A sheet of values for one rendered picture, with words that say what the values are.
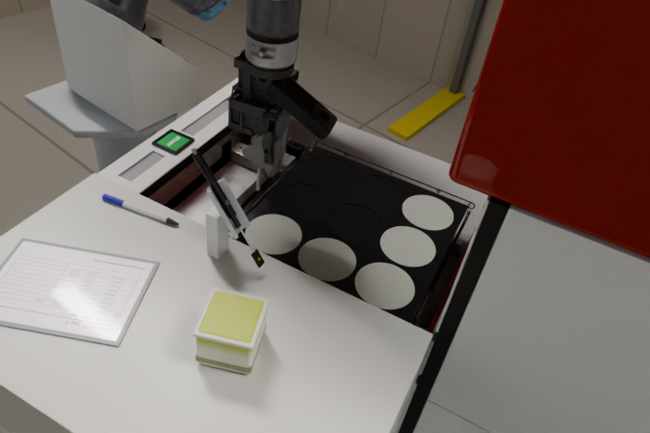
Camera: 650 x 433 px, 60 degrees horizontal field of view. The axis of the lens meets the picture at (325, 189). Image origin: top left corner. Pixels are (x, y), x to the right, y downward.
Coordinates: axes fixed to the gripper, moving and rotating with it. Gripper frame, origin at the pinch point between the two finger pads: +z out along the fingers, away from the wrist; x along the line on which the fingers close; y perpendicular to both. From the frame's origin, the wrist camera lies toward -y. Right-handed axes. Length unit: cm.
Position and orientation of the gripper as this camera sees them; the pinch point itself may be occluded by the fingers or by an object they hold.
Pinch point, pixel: (276, 171)
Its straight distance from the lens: 95.6
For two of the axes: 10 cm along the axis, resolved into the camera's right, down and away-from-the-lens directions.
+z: -1.2, 7.7, 6.3
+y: -9.4, -2.8, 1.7
